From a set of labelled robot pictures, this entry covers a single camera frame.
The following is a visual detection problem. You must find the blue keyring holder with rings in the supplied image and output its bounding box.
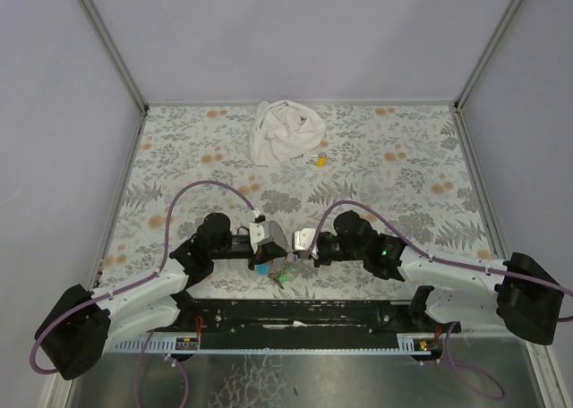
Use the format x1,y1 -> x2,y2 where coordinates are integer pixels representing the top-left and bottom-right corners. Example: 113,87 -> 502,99
255,220 -> 292,277

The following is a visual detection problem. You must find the key with green tag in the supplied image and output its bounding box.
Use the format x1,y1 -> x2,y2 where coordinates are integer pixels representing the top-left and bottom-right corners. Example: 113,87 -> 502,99
276,268 -> 291,283

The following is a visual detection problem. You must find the key with black tag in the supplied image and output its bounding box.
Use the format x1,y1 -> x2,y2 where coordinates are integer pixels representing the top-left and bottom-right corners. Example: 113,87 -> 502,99
271,277 -> 284,290

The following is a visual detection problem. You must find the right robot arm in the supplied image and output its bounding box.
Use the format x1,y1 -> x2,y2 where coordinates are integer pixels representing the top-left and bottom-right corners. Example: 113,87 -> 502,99
293,211 -> 564,345

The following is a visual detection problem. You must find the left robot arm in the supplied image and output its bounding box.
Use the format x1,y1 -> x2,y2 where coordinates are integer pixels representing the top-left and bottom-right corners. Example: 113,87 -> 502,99
34,213 -> 288,380

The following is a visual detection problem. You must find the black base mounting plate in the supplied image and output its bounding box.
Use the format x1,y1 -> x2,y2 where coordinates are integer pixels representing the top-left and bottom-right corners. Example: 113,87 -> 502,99
158,300 -> 453,351

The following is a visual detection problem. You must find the key with yellow tag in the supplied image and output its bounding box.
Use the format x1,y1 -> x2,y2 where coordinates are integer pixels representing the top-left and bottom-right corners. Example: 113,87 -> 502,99
312,152 -> 328,167

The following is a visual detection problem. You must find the floral patterned table mat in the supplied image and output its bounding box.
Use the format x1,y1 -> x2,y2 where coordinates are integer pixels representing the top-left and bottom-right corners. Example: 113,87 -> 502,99
98,105 -> 493,285

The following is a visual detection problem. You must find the crumpled white cloth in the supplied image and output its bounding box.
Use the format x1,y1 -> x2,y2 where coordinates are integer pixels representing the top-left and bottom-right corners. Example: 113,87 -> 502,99
249,100 -> 327,166

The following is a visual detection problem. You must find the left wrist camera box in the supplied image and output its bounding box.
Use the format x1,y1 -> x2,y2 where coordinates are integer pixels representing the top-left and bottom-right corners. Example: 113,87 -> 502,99
249,220 -> 272,251

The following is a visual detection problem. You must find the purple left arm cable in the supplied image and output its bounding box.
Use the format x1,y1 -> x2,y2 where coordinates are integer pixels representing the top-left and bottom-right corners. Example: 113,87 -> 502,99
29,181 -> 265,375

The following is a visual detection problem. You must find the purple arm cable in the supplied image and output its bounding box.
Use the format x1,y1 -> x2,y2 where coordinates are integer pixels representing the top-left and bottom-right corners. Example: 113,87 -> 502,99
29,181 -> 265,375
309,200 -> 573,323

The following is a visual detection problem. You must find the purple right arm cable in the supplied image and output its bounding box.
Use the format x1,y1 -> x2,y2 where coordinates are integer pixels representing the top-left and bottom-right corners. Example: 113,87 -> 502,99
309,200 -> 573,323

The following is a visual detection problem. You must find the white slotted cable duct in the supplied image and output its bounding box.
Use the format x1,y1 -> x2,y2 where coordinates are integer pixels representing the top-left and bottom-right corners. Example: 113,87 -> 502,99
109,333 -> 199,354

